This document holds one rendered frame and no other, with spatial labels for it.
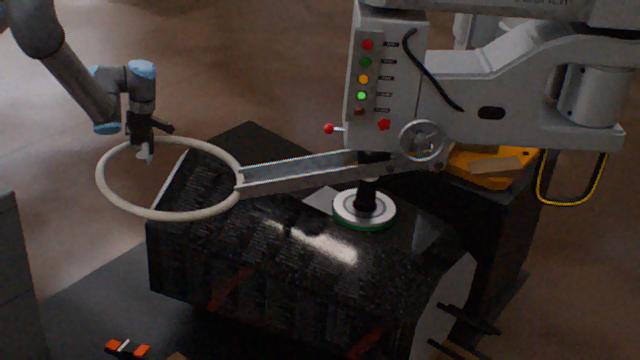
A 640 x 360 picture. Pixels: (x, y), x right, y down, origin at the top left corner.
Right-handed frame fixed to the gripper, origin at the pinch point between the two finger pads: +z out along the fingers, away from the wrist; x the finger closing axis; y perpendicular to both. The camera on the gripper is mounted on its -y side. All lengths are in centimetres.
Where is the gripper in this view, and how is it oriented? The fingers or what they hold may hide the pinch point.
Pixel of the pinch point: (147, 157)
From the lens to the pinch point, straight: 251.9
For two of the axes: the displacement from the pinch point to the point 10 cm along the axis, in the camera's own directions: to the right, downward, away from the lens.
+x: 4.9, 5.4, -6.8
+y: -8.6, 1.8, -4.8
